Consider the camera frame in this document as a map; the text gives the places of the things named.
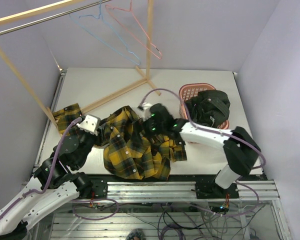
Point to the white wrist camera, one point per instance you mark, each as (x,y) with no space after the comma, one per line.
(89,124)
(144,110)

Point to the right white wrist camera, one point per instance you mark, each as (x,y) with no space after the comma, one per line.
(144,110)

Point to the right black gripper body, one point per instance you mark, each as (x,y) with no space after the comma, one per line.
(150,128)

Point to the aluminium rail base frame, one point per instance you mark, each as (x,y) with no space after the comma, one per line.
(170,210)

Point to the yellow plaid shirt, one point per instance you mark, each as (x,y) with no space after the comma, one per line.
(129,155)

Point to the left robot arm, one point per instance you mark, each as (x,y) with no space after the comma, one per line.
(57,181)

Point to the dark pinstriped shirt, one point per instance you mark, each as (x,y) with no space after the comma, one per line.
(210,108)

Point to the pink plastic laundry basket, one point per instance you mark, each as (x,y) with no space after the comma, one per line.
(188,91)

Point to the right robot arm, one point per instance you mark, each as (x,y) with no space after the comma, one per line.
(240,150)

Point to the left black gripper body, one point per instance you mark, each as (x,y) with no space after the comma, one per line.
(98,139)

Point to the blue wire hanger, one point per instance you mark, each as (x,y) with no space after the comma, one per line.
(95,24)

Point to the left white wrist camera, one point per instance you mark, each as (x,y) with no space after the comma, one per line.
(89,124)

